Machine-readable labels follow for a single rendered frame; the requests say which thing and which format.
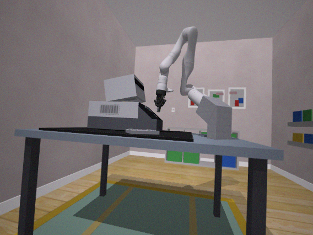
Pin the white real-time pcr machine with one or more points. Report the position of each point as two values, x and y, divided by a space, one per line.
114 114

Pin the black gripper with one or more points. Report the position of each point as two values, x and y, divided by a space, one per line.
160 99

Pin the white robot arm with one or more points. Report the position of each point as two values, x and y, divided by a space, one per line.
188 34

